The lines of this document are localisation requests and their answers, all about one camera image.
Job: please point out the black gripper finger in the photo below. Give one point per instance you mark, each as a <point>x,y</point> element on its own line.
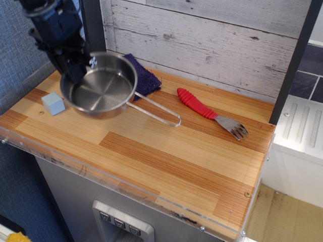
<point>72,64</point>

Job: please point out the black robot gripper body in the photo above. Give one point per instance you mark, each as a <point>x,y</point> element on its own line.
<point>57,27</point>

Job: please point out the stainless steel pan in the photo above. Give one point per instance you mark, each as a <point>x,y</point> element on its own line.
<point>108,89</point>

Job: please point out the light grey cube block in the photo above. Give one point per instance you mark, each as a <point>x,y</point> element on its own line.
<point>53,103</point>

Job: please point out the purple knitted cloth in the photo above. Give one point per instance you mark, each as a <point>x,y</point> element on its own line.
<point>147,81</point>

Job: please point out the silver dispenser button panel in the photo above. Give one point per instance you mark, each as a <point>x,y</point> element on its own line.
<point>116,225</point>

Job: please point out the yellow object at corner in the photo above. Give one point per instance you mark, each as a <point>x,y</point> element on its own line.
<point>17,237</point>

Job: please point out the clear acrylic table edge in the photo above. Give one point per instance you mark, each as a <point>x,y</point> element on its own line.
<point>204,177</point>

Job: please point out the white ridged appliance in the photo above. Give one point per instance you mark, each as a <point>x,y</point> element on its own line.
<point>294,163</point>

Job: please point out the dark left vertical post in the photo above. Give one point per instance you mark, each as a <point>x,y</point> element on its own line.
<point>93,25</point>

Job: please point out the dark vertical post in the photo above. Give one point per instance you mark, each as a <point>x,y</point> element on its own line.
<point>93,25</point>
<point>300,48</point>

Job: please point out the red handled metal fork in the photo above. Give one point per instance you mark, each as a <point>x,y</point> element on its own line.
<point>232,126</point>

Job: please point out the dark right vertical post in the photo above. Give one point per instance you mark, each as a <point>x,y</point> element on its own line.
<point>300,48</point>

